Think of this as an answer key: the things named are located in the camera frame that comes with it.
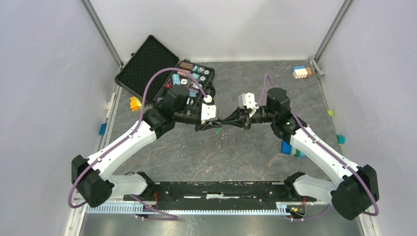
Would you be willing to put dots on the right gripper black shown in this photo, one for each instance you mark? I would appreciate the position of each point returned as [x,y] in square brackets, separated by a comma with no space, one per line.
[236,119]

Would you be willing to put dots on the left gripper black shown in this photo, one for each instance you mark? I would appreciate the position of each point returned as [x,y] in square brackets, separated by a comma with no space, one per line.
[200,127]

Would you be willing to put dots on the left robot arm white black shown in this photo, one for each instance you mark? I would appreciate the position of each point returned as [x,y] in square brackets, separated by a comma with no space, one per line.
[93,179]

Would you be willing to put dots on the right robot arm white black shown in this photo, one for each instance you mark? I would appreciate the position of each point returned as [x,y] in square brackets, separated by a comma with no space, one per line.
[351,189]

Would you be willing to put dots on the blue white green brick stack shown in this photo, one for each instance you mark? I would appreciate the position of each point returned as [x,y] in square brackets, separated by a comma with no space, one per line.
[287,149]

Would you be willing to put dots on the orange yellow green brick stack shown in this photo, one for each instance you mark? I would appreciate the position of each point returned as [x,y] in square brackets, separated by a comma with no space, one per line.
[135,104]

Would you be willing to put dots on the blue white orange brick stack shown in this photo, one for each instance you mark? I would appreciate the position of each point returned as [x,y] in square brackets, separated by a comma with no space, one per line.
[300,72]

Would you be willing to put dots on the black poker chip case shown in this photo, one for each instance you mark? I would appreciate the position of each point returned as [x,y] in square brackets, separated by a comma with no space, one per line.
[151,57]

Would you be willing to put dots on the small blue block left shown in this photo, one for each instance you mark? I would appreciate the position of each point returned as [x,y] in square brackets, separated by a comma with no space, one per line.
[103,128]

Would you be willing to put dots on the small teal block right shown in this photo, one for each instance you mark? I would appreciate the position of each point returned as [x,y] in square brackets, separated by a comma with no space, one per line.
[340,139]

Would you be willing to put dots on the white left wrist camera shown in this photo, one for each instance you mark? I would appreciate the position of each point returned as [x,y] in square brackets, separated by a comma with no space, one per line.
[208,113]

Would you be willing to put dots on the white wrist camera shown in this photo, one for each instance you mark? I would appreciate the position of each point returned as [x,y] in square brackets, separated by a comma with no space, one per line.
[208,113]
[246,101]

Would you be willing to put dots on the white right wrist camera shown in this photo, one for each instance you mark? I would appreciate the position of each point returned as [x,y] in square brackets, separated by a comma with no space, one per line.
[246,101]

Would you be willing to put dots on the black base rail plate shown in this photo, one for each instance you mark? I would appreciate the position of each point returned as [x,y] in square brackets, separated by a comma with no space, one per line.
[219,195]

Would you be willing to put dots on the white toothed cable duct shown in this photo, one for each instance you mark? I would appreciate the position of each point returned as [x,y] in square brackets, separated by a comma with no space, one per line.
[137,208]

